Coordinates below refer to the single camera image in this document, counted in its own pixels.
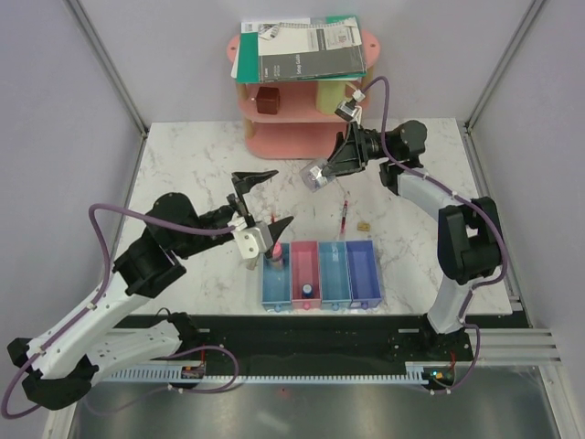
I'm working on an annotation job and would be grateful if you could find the beige eraser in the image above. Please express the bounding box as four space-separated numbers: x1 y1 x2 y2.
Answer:
246 259 258 271

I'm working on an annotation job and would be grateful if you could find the clear purple round container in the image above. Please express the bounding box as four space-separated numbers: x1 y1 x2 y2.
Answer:
299 158 335 192

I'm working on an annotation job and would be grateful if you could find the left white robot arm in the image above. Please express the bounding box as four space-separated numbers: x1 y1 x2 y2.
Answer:
1 170 293 419

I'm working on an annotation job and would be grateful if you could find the pink cap glue stick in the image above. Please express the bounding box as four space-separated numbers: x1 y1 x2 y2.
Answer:
268 242 284 270

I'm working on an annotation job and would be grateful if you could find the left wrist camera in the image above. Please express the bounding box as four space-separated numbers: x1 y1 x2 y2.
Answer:
231 222 274 260

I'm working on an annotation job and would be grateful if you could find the purple cable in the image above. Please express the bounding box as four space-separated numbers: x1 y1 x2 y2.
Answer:
0 203 239 420
354 76 508 394

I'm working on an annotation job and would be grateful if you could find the light blue cable duct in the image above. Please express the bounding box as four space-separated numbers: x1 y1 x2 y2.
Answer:
101 361 453 385

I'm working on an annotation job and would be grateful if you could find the blue glue stick grey cap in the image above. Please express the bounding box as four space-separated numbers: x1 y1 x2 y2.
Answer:
301 284 314 300

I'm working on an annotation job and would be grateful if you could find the stack of manuals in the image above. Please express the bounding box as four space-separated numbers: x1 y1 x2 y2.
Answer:
231 16 367 84

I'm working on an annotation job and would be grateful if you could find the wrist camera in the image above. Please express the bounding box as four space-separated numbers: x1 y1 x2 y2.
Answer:
335 99 362 123
231 222 274 260

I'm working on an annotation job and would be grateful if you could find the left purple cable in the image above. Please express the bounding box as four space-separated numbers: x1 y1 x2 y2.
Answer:
0 203 239 420

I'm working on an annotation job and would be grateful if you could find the purple blue bin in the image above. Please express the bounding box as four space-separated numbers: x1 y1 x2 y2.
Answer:
346 241 382 310

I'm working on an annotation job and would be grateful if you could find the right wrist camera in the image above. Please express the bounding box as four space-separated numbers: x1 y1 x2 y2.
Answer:
335 99 362 123

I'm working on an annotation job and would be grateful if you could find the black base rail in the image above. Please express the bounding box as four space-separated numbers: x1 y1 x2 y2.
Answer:
93 313 472 385

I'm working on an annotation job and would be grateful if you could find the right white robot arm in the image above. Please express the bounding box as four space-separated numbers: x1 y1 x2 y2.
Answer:
323 120 507 360

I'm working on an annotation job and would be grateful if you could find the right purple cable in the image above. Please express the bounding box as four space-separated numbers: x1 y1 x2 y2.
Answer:
354 76 508 394

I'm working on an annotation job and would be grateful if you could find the right red pen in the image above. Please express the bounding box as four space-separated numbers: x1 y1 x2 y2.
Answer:
339 199 348 241

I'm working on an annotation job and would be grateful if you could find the pink bin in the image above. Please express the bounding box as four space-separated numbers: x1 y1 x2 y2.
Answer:
290 241 322 311

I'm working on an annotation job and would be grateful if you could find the light blue bin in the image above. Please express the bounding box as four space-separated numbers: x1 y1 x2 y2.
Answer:
318 241 352 311
261 243 292 313

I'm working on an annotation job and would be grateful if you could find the brown cube box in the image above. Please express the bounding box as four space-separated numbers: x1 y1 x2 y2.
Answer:
255 87 281 115

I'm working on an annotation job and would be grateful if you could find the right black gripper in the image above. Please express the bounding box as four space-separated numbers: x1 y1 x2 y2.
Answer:
315 122 397 180

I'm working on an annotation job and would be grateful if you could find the yellow mug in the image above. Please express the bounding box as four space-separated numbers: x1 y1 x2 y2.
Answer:
315 80 356 115

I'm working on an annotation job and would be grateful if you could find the pink wooden shelf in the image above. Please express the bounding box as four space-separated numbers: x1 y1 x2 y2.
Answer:
236 30 380 159

